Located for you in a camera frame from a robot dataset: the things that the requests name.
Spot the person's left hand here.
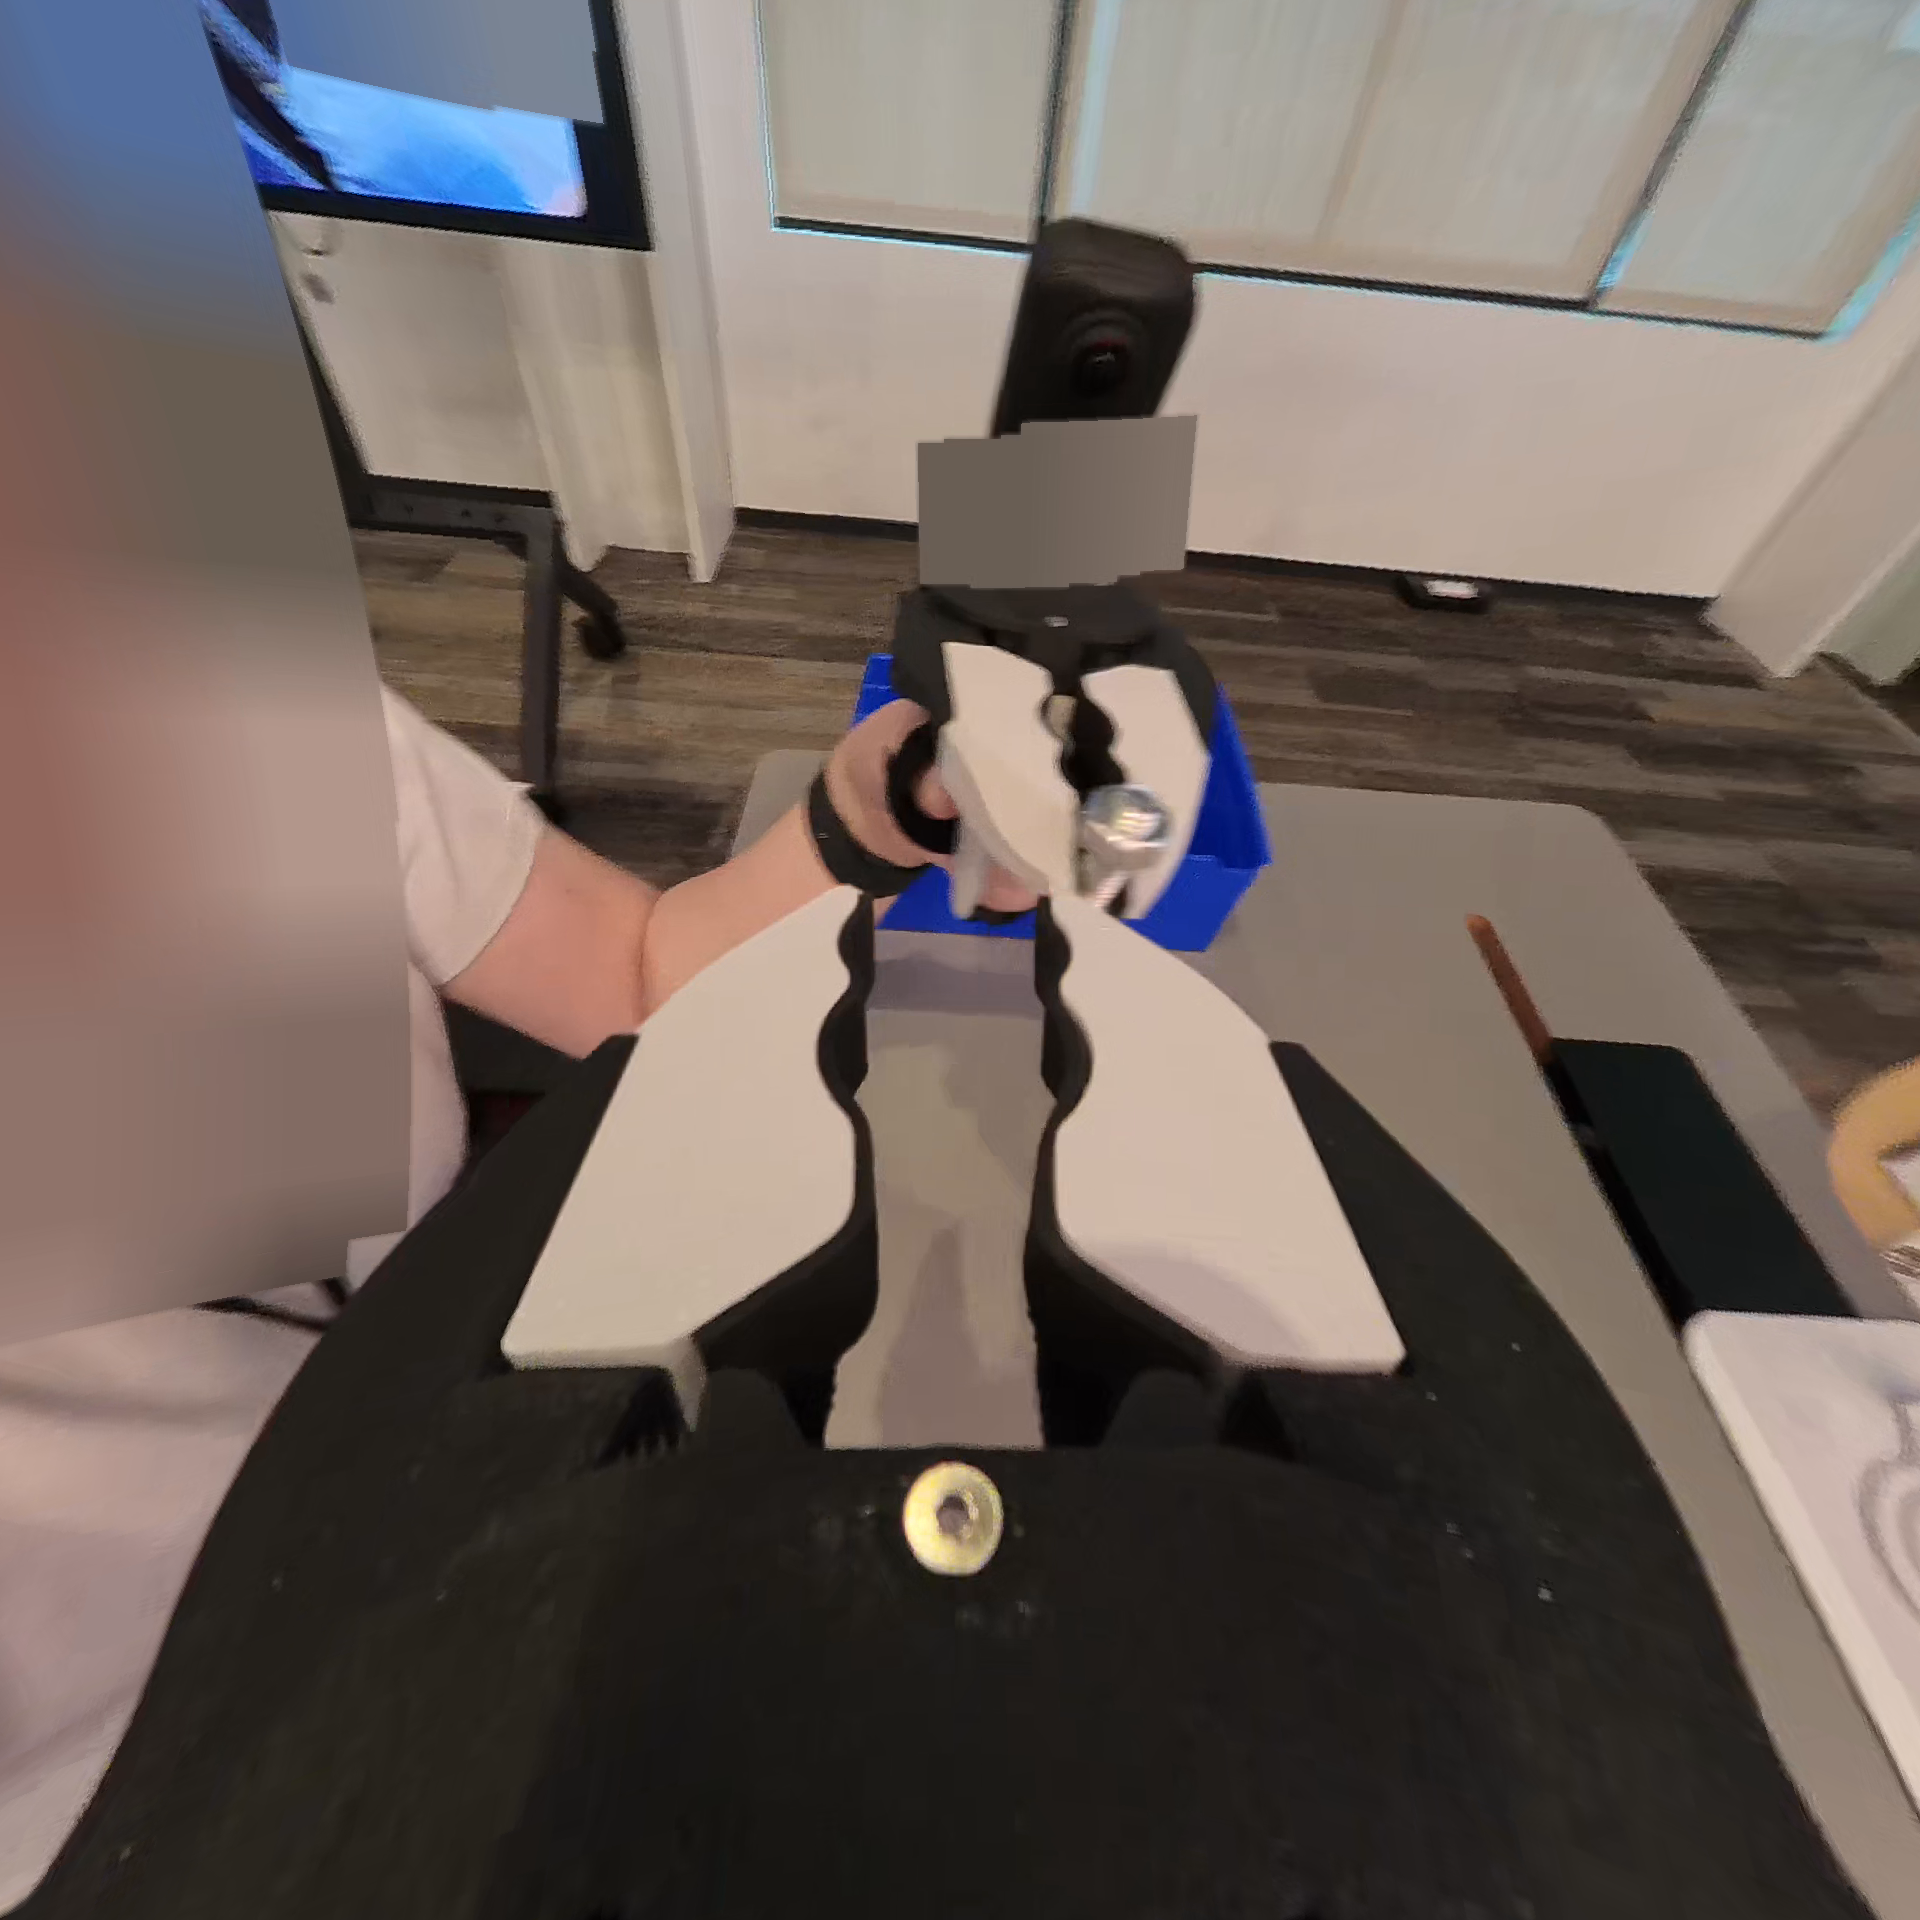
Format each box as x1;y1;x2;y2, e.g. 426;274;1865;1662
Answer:
848;709;968;873

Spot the black phone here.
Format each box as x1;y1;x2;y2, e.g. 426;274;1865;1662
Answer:
1544;1034;1819;1327

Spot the white board stand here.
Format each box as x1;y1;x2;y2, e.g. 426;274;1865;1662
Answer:
1684;1310;1920;1718

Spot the black screen stand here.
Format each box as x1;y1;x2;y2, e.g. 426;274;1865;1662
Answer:
286;242;632;819

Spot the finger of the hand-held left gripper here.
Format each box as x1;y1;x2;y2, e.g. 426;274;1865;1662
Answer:
1068;663;1215;917
937;640;1088;919

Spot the large window with blinds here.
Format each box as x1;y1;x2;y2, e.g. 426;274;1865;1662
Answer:
750;0;1920;339

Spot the wall screen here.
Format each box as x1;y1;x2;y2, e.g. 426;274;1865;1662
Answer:
196;0;656;256

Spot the silver hex bolt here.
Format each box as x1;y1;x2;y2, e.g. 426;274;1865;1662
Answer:
1081;782;1178;903

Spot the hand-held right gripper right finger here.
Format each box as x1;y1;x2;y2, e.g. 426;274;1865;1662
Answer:
1026;901;1408;1393

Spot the black wristwatch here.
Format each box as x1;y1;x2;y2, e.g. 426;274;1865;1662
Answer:
801;767;916;898

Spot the person's left forearm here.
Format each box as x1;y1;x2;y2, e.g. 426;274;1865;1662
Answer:
464;850;871;1061

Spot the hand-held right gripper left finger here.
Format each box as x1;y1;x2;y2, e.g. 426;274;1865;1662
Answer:
495;887;883;1393

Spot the blue plastic bin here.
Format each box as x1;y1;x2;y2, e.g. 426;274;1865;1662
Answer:
848;656;1274;954

